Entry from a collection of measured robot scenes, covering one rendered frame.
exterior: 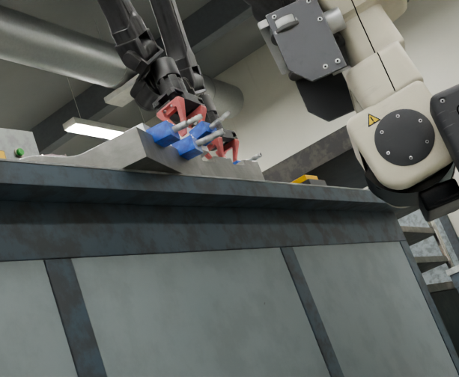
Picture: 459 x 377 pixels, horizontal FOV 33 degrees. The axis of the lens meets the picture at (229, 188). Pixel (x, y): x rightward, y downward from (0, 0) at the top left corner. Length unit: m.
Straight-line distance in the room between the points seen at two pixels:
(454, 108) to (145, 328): 0.61
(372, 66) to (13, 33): 4.97
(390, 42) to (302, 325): 0.57
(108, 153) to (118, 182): 0.06
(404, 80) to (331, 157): 4.27
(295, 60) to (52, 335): 0.68
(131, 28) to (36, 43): 4.72
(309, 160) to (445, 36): 3.08
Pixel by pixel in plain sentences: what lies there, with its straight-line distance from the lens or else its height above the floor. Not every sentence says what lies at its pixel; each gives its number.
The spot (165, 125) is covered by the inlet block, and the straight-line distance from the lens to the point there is 1.28.
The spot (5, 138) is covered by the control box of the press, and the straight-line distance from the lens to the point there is 2.51.
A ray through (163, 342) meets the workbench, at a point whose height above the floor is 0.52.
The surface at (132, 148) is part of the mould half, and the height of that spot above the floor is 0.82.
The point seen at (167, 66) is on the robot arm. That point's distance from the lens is 1.68.
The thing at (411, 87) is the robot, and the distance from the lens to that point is 1.41.
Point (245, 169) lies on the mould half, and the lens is 1.66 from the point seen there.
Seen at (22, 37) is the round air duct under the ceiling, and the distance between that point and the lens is 6.27.
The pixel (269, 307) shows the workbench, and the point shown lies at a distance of 1.47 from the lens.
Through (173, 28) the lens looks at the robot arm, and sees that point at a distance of 1.94.
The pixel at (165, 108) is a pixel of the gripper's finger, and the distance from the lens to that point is 1.61.
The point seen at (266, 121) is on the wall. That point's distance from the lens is 9.02.
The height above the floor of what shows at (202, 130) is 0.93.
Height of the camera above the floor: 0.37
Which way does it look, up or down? 16 degrees up
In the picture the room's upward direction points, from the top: 21 degrees counter-clockwise
